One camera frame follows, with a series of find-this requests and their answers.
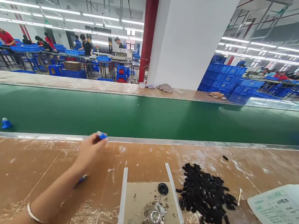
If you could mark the black round cap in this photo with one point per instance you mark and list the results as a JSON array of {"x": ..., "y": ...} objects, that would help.
[{"x": 163, "y": 188}]

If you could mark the brown cardboard mat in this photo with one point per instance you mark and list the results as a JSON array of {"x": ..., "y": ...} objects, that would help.
[{"x": 146, "y": 217}]

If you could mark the workbench line with blue crates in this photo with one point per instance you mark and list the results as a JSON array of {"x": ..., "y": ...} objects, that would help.
[{"x": 30, "y": 57}]

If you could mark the red pipe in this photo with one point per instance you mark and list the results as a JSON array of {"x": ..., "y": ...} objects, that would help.
[{"x": 147, "y": 27}]

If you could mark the round metal fixture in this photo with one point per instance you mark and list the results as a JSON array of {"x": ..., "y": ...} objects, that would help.
[{"x": 153, "y": 216}]

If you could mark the grey sealing machine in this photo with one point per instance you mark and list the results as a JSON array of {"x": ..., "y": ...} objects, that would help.
[{"x": 125, "y": 56}]

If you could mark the crumpled cloth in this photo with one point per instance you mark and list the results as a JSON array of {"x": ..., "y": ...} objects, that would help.
[{"x": 166, "y": 87}]

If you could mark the person's left fingers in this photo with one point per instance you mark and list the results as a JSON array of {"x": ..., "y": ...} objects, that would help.
[{"x": 97, "y": 139}]

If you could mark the thin wooden stick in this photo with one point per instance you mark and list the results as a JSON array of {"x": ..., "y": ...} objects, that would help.
[{"x": 239, "y": 196}]

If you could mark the brown packets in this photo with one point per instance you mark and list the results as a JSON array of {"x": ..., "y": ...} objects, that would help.
[{"x": 216, "y": 94}]

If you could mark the green conveyor belt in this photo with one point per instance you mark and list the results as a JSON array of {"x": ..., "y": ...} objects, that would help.
[{"x": 110, "y": 115}]

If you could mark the table with blue crates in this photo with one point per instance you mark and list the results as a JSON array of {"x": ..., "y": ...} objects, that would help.
[{"x": 290, "y": 88}]

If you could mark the single black piece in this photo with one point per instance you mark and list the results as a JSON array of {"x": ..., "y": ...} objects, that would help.
[{"x": 225, "y": 158}]

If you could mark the small blue plastic part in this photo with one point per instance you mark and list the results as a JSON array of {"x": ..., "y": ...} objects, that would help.
[
  {"x": 102, "y": 136},
  {"x": 82, "y": 179},
  {"x": 6, "y": 123}
]

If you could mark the brown cardboard box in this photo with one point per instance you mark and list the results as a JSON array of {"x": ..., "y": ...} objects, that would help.
[{"x": 72, "y": 65}]

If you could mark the person's left hand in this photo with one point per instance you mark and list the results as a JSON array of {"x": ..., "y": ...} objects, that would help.
[{"x": 87, "y": 158}]

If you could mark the stack of blue crates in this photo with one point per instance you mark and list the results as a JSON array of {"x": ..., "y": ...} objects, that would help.
[{"x": 226, "y": 77}]

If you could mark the white plastic strip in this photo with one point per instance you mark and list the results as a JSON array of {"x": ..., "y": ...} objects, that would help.
[{"x": 176, "y": 198}]

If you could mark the pile of black small parts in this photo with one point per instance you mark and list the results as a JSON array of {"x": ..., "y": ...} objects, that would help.
[{"x": 205, "y": 194}]

